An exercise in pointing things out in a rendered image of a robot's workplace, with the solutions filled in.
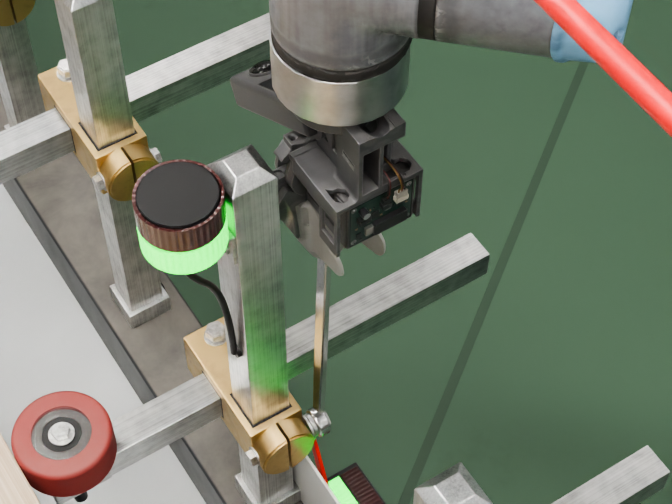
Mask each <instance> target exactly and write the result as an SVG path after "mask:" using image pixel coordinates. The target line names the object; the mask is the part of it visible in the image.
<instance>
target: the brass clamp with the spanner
mask: <svg viewBox="0 0 672 504"><path fill-rule="evenodd" d="M206 328H207V325H206V326H204V327H202V328H200V329H198V330H197V331H195V332H193V333H191V334H189V335H187V336H185V337H184V338H183V340H184V346H185V352H186V359H187V365H188V369H189V370H190V372H191V373H192V375H193V376H194V378H195V377H197V376H199V375H200V374H202V373H203V374H204V375H205V377H206V378H207V380H208V381H209V383H210V384H211V386H212V387H213V389H214V390H215V392H216V393H217V395H218V396H219V397H220V400H221V408H222V416H221V418H222V419H223V421H224V422H225V424H226V425H227V427H228V428H229V430H230V431H231V433H232V434H233V436H234V437H235V439H236V440H237V442H238V443H239V445H240V446H241V448H242V449H243V451H244V452H245V453H244V454H245V457H246V460H247V461H248V463H249V464H250V466H255V465H258V466H261V468H262V469H263V471H264V472H265V473H267V474H279V473H282V472H285V471H287V470H289V466H290V467H291V468H293V467H294V466H296V465H297V464H298V463H300V462H301V461H302V460H303V459H304V458H305V457H306V456H307V455H308V454H309V452H310V451H311V449H312V447H313V444H314V437H313V435H312V434H311V433H310V431H309V430H308V428H307V427H306V425H305V424H304V423H303V421H302V409H301V407H300V406H299V404H298V403H297V402H296V400H295V399H294V397H293V396H292V395H291V393H290V392H289V407H287V408H285V409H283V410H282V411H280V412H278V413H276V414H274V415H272V416H271V417H269V418H267V419H265V420H263V421H261V422H260V423H258V424H256V425H252V423H251V422H250V420H249V419H248V417H247V416H246V414H245V413H244V411H243V410H242V408H241V407H240V406H239V404H238V403H237V401H236V400H235V398H234V397H233V394H232V386H231V377H230V368H229V359H228V350H227V341H226V342H225V343H224V344H223V345H221V346H211V345H209V344H207V343H206V342H205V340H204V332H205V330H206Z"/></svg>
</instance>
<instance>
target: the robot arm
mask: <svg viewBox="0 0 672 504"><path fill-rule="evenodd" d="M577 1H578V2H579V3H580V4H581V5H582V6H583V7H584V8H585V9H586V10H587V11H588V12H589V13H590V14H591V15H592V16H593V17H594V18H595V19H596V20H597V21H598V22H599V23H600V24H601V25H602V26H603V27H604V28H605V29H607V30H608V31H609V32H610V33H611V34H612V35H613V36H614V37H615V38H616V39H617V40H618V41H619V42H620V43H621V44H623V41H624V37H625V33H626V29H627V25H628V20H629V16H630V12H631V8H632V4H633V0H577ZM269 15H270V27H269V45H270V60H263V61H260V62H258V63H256V64H255V65H254V66H252V67H251V68H250V69H248V70H245V71H243V72H241V73H238V74H236V75H234V76H232V77H231V79H230V84H231V87H232V90H233V93H234V97H235V100H236V103H237V105H238V106H240V107H242V108H244V109H246V110H249V111H251V112H253V113H255V114H258V115H260V116H262V117H264V118H267V119H269V120H271V121H273V122H276V123H278V124H280V125H282V126H285V127H287V128H289V129H291V130H292V131H290V132H288V133H286V134H284V135H283V140H282V141H281V142H280V144H279V146H278V147H277V148H276V149H275V151H274V154H275V155H276V158H275V168H276V169H274V170H272V171H273V172H274V174H275V175H276V176H277V178H278V195H279V214H280V220H281V221H282V222H283V223H284V224H285V225H286V226H287V227H288V228H289V229H290V231H291V232H292V233H293V235H294V236H295V237H296V238H297V240H298V241H299V242H300V243H301V244H302V245H303V246H304V247H305V249H306V250H307V251H308V252H309V253H310V254H311V255H312V256H314V257H316V258H318V259H320V260H323V261H324V262H325V263H326V264H327V265H328V266H329V267H330V268H331V269H332V270H333V272H334V273H335V274H337V275H339V276H343V275H344V268H343V265H342V262H341V260H340V258H339V256H340V252H341V251H342V250H343V248H346V249H349V248H351V247H353V246H355V245H357V244H359V243H362V244H364V245H365V246H366V247H368V248H369V249H370V250H371V251H373V252H374V253H375V254H377V255H379V256H382V255H383V254H384V253H385V250H386V244H385V240H384V238H383V236H382V234H381V232H383V231H385V230H387V229H389V228H391V227H393V226H395V225H397V224H399V223H401V222H403V221H405V220H406V219H408V218H410V217H412V213H413V214H414V215H415V216H416V217H417V216H419V215H420V205H421V192H422V179H423V168H422V167H421V166H420V165H419V164H418V163H417V161H416V160H415V159H414V158H413V157H412V156H411V154H410V153H409V152H408V151H407V150H406V149H405V147H404V146H403V145H402V144H401V143H400V142H399V141H398V139H400V138H402V137H404V136H405V132H406V121H405V120H404V119H403V118H402V117H401V116H400V115H399V113H398V112H397V111H396V110H395V109H394V107H395V106H396V105H397V103H398V102H399V101H400V100H401V99H402V97H403V95H404V93H405V90H406V88H407V86H408V78H409V62H410V46H411V41H412V38H417V39H419V38H421V39H427V40H433V41H435V40H436V41H439V42H446V43H453V44H460V45H467V46H474V47H480V48H487V49H494V50H501V51H508V52H515V53H521V54H528V55H535V56H542V57H549V58H552V59H553V60H554V61H555V62H559V63H564V62H568V61H570V60H571V61H581V62H591V63H596V62H595V61H594V60H593V59H592V58H591V57H590V56H589V55H588V54H587V53H586V52H585V51H584V50H583V49H582V48H581V47H580V46H579V45H578V44H577V43H576V42H575V41H574V40H573V39H572V38H571V37H570V36H569V35H568V34H567V33H566V32H565V31H564V30H563V29H562V28H561V27H560V26H559V25H558V24H557V23H556V22H555V21H554V20H553V19H552V18H551V17H550V16H549V15H548V14H547V13H546V12H545V11H544V10H543V9H542V8H541V7H540V6H539V5H538V4H537V3H536V2H535V1H534V0H269ZM415 180H416V185H415ZM414 185H415V199H414Z"/></svg>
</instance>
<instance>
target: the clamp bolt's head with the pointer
mask: <svg viewBox="0 0 672 504"><path fill-rule="evenodd" d="M302 421H303V423H304V424H305V425H306V427H307V428H308V430H309V431H310V433H311V434H312V435H313V437H314V444H313V447H312V452H313V455H314V459H315V462H316V466H317V470H318V471H319V473H320V474H321V476H322V477H323V479H324V480H325V481H326V483H327V484H328V480H327V477H326V473H325V469H324V466H323V462H322V458H321V455H320V451H319V447H318V444H317V440H316V436H318V435H319V431H318V428H317V425H316V423H315V422H314V420H313V418H312V417H311V416H310V415H309V414H307V413H306V414H304V415H303V414H302ZM328 486H329V484H328Z"/></svg>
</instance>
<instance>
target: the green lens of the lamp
mask: <svg viewBox="0 0 672 504"><path fill-rule="evenodd" d="M137 232H138V238H139V243H140V248H141V251H142V254H143V255H144V257H145V258H146V260H147V261H148V262H149V263H150V264H151V265H153V266H154V267H156V268H157V269H159V270H161V271H164V272H167V273H171V274H181V275H182V274H192V273H196V272H199V271H202V270H204V269H206V268H208V267H210V266H212V265H213V264H214V263H216V262H217V261H218V260H219V259H220V258H221V256H222V255H223V253H224V252H225V250H226V248H227V245H228V239H229V234H228V223H227V213H226V221H225V224H224V227H223V229H222V230H221V232H220V233H219V235H218V236H217V237H216V238H215V239H214V240H213V241H211V242H210V243H209V244H207V245H205V246H203V247H201V248H199V249H196V250H193V251H189V252H177V253H176V252H168V251H164V250H161V249H158V248H156V247H154V246H152V245H151V244H149V243H148V242H147V241H145V240H144V239H143V237H142V236H141V235H140V233H139V231H138V229H137Z"/></svg>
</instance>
